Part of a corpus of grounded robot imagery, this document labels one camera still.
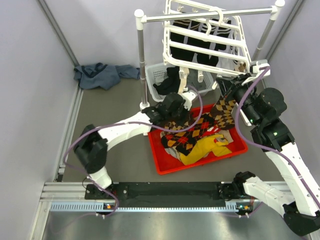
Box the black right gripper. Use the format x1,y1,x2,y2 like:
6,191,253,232
217,72,260,126

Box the aluminium frame rail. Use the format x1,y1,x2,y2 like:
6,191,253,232
40,181,294,215

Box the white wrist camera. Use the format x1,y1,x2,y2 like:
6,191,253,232
181,90,198,108
241,59,270,86

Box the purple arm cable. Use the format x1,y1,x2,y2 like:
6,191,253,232
62,85,203,217
236,65,320,211

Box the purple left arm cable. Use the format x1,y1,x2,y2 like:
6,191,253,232
62,85,203,217

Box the red plastic bin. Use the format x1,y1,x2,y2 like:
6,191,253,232
147,103,249,176

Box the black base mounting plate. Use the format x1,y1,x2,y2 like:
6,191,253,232
84,181,251,201

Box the black red argyle sock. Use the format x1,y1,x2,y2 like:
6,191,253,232
160,113,216,156

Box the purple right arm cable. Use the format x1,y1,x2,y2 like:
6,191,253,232
236,65,320,211

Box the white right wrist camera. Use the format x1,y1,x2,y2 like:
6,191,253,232
241,59,270,86

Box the white plastic laundry basket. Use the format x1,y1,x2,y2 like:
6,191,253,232
145,63,214,102

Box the brown yellow argyle sock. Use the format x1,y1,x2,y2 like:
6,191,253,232
210,96,236,131

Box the white metal drying rack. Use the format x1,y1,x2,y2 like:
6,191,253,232
134,0,285,110

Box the black clothes in basket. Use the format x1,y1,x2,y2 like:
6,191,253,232
153,66,181,96

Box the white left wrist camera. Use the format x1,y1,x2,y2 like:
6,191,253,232
181,90,198,108

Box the white clip hanger frame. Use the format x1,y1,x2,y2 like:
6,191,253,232
162,0,251,80

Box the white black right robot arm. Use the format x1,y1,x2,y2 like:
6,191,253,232
216,74,320,237

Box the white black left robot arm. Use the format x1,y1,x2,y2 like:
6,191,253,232
73,91,197,199

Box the blue crumpled cloth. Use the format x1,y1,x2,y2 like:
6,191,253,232
73,62,141,90

